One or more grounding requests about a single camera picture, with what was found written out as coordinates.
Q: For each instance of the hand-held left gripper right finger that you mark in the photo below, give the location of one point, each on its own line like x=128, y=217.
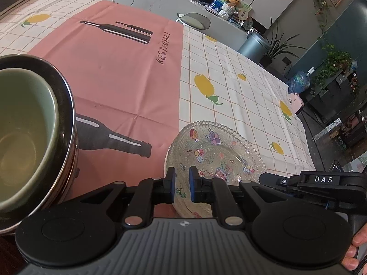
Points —
x=193, y=187

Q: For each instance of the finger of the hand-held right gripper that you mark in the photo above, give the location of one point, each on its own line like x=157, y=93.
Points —
x=275, y=181

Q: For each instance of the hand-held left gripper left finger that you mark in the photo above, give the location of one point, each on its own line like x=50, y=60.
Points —
x=172, y=189

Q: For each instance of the ribbed clear glass plate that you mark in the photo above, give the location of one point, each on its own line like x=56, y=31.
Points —
x=218, y=149

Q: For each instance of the stainless steel bowl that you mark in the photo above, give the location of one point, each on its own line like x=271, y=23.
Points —
x=64, y=114

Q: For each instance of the green ceramic bowl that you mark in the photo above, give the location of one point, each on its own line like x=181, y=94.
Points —
x=23, y=137

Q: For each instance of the person's right hand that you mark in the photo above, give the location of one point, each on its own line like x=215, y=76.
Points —
x=351, y=260

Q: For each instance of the pink small appliance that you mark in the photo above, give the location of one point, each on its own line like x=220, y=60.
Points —
x=296, y=103

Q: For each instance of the dark low cabinet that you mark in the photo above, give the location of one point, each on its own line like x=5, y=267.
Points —
x=329, y=103

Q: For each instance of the blue water jug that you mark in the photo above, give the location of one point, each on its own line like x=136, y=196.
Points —
x=299, y=81

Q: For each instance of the pink and white printed tablecloth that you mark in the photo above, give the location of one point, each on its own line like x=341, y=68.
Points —
x=129, y=77

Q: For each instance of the trailing green vine plant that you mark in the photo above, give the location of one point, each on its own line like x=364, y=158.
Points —
x=335, y=63

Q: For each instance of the potted green plant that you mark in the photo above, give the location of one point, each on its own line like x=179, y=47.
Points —
x=276, y=47

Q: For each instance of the grey round bin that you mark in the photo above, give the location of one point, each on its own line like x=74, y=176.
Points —
x=252, y=48

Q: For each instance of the grey seat chair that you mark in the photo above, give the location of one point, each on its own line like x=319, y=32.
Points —
x=193, y=20

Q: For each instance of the brown teddy bear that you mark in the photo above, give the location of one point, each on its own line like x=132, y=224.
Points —
x=232, y=4

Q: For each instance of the white marble counter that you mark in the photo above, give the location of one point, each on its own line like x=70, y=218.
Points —
x=160, y=3

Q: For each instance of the black flat box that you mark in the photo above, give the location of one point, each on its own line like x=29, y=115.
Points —
x=14, y=1

